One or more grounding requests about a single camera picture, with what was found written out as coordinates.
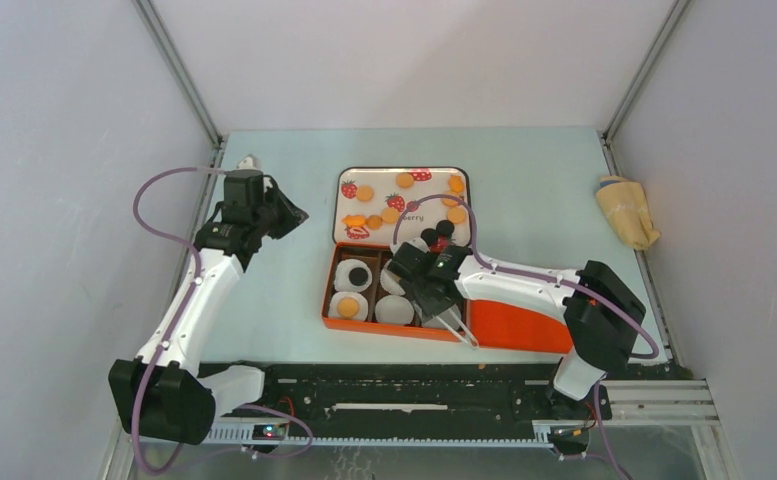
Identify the round tan biscuit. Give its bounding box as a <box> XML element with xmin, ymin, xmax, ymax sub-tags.
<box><xmin>380</xmin><ymin>207</ymin><xmax>401</xmax><ymax>224</ymax></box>
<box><xmin>366</xmin><ymin>215</ymin><xmax>383</xmax><ymax>230</ymax></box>
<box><xmin>355</xmin><ymin>185</ymin><xmax>375</xmax><ymax>202</ymax></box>
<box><xmin>446</xmin><ymin>207</ymin><xmax>468</xmax><ymax>225</ymax></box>
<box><xmin>337</xmin><ymin>297</ymin><xmax>360</xmax><ymax>318</ymax></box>
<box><xmin>441</xmin><ymin>194</ymin><xmax>460</xmax><ymax>207</ymax></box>

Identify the orange cookie box with dividers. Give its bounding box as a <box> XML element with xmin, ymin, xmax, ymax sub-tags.
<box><xmin>321</xmin><ymin>243</ymin><xmax>478</xmax><ymax>347</ymax></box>

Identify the black sandwich cookie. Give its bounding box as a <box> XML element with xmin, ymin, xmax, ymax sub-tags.
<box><xmin>435</xmin><ymin>220</ymin><xmax>455</xmax><ymax>238</ymax></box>
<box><xmin>420</xmin><ymin>228</ymin><xmax>440</xmax><ymax>247</ymax></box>
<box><xmin>348</xmin><ymin>267</ymin><xmax>372</xmax><ymax>290</ymax></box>

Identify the strawberry print serving tray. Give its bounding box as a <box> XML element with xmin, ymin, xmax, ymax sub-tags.
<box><xmin>332</xmin><ymin>167</ymin><xmax>472</xmax><ymax>246</ymax></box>

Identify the swirl tan cookie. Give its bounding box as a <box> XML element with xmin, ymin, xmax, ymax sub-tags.
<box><xmin>395</xmin><ymin>172</ymin><xmax>415</xmax><ymax>189</ymax></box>

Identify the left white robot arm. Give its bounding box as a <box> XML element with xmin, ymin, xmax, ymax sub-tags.
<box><xmin>108</xmin><ymin>168</ymin><xmax>308</xmax><ymax>445</ymax></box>

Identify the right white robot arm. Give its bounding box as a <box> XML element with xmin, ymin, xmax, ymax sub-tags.
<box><xmin>386</xmin><ymin>242</ymin><xmax>659</xmax><ymax>418</ymax></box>

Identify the white paper cupcake liner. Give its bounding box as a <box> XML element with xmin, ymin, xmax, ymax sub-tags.
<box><xmin>375</xmin><ymin>295</ymin><xmax>415</xmax><ymax>326</ymax></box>
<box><xmin>333</xmin><ymin>258</ymin><xmax>372</xmax><ymax>293</ymax></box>
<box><xmin>380</xmin><ymin>260</ymin><xmax>405</xmax><ymax>296</ymax></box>
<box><xmin>327</xmin><ymin>292</ymin><xmax>369</xmax><ymax>321</ymax></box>
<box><xmin>422</xmin><ymin>317</ymin><xmax>455</xmax><ymax>330</ymax></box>

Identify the orange box lid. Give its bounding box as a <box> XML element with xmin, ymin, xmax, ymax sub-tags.
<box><xmin>467</xmin><ymin>298</ymin><xmax>622</xmax><ymax>356</ymax></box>

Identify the beige cloth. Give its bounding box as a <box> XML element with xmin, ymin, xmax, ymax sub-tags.
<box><xmin>595</xmin><ymin>175</ymin><xmax>660</xmax><ymax>251</ymax></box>

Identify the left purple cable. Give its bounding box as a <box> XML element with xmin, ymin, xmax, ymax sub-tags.
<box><xmin>131</xmin><ymin>166</ymin><xmax>314</xmax><ymax>477</ymax></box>

